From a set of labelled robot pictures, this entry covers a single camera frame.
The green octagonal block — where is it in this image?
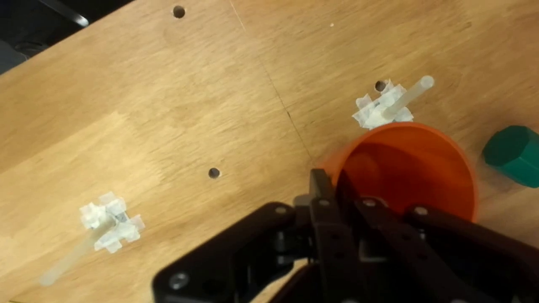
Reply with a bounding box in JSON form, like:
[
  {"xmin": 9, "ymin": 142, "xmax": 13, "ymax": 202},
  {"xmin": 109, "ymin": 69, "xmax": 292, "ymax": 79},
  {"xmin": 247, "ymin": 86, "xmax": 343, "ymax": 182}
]
[{"xmin": 483, "ymin": 125, "xmax": 539, "ymax": 191}]

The clear plastic peg stand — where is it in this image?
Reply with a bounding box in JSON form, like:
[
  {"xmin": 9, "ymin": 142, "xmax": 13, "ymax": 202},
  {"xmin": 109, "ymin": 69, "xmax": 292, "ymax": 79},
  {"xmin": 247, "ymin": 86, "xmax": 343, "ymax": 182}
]
[
  {"xmin": 40, "ymin": 191, "xmax": 147, "ymax": 288},
  {"xmin": 353, "ymin": 74, "xmax": 437, "ymax": 132}
]

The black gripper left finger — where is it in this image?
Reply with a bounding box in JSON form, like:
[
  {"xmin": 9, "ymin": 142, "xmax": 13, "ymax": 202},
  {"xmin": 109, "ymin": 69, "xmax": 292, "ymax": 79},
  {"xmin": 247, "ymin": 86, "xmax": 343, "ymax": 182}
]
[{"xmin": 151, "ymin": 167, "xmax": 361, "ymax": 303}]

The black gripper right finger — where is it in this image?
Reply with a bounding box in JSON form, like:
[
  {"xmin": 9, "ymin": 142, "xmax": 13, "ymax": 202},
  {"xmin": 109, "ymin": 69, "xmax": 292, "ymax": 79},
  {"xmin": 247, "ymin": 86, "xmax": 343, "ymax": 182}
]
[{"xmin": 336, "ymin": 177, "xmax": 539, "ymax": 303}]

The orange plastic cup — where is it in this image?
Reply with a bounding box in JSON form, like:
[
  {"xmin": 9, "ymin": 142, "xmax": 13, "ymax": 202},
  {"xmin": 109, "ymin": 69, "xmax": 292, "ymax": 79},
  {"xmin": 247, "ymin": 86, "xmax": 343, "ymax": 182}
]
[{"xmin": 323, "ymin": 122, "xmax": 484, "ymax": 224}]

